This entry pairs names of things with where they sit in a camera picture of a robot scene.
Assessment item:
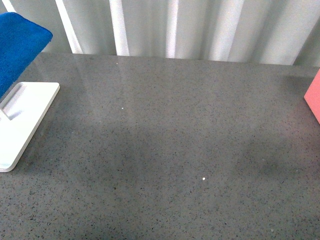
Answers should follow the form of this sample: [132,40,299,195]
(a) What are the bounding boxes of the blue microfiber cloth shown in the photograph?
[0,12,53,96]

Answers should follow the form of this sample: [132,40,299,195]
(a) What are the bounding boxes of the white towel rack stand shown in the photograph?
[0,82,60,173]

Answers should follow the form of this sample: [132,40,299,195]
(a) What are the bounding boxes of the pink box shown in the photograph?
[304,70,320,123]

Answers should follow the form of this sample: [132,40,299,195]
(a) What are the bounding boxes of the white pleated curtain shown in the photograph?
[0,0,320,66]

